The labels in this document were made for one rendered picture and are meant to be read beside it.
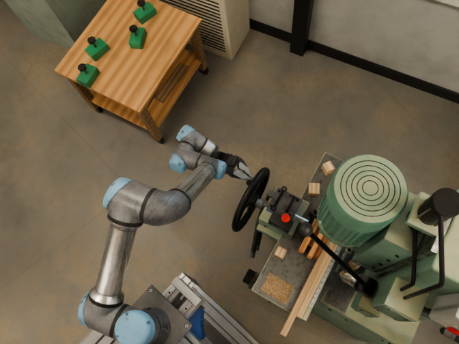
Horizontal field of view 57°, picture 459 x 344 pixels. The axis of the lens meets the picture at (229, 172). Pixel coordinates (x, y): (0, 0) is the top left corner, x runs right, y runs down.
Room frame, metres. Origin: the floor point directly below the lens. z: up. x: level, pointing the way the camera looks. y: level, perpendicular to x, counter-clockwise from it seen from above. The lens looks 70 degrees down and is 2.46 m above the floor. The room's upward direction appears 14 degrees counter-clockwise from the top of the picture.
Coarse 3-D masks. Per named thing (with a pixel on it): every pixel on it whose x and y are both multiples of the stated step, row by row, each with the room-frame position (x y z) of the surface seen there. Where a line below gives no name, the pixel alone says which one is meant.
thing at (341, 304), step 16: (352, 256) 0.14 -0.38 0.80; (368, 272) 0.07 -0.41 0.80; (336, 288) 0.04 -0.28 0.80; (352, 288) 0.03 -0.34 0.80; (336, 304) -0.01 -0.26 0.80; (352, 320) -0.08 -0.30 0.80; (368, 320) -0.09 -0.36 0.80; (384, 320) -0.10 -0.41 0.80; (384, 336) -0.16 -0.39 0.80; (400, 336) -0.17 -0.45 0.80
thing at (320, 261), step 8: (328, 240) 0.20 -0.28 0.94; (320, 256) 0.16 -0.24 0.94; (320, 264) 0.13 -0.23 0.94; (312, 272) 0.11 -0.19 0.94; (312, 280) 0.09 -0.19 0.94; (304, 288) 0.07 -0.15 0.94; (304, 296) 0.04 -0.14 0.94; (296, 304) 0.02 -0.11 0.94; (296, 312) 0.00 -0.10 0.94; (288, 320) -0.02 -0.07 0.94; (288, 328) -0.05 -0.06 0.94
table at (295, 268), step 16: (320, 160) 0.51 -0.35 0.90; (336, 160) 0.50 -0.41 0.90; (320, 176) 0.45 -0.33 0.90; (304, 192) 0.40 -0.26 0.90; (320, 192) 0.39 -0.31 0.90; (288, 240) 0.24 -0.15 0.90; (272, 256) 0.20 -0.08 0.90; (288, 256) 0.19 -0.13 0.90; (304, 256) 0.17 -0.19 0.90; (272, 272) 0.15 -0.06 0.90; (288, 272) 0.13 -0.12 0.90; (304, 272) 0.12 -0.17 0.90; (256, 288) 0.11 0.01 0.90; (288, 304) 0.03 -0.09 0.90
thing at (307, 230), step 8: (304, 224) 0.19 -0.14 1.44; (304, 232) 0.17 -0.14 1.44; (312, 232) 0.17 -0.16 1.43; (320, 240) 0.15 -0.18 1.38; (328, 248) 0.13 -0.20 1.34; (336, 256) 0.11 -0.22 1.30; (344, 264) 0.09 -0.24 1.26; (352, 272) 0.06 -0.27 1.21; (360, 280) 0.04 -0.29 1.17; (368, 280) 0.03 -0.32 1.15; (360, 288) 0.02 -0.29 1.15; (368, 288) 0.01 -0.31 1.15; (368, 296) -0.01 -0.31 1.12
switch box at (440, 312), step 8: (440, 296) -0.05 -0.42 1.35; (448, 296) -0.05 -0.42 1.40; (456, 296) -0.05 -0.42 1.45; (440, 304) -0.06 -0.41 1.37; (448, 304) -0.07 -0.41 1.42; (456, 304) -0.07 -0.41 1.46; (432, 312) -0.08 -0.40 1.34; (440, 312) -0.08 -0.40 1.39; (448, 312) -0.08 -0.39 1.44; (456, 312) -0.08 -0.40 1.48; (440, 320) -0.10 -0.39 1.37; (448, 320) -0.10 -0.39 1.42; (456, 320) -0.10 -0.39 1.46; (456, 328) -0.12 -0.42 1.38
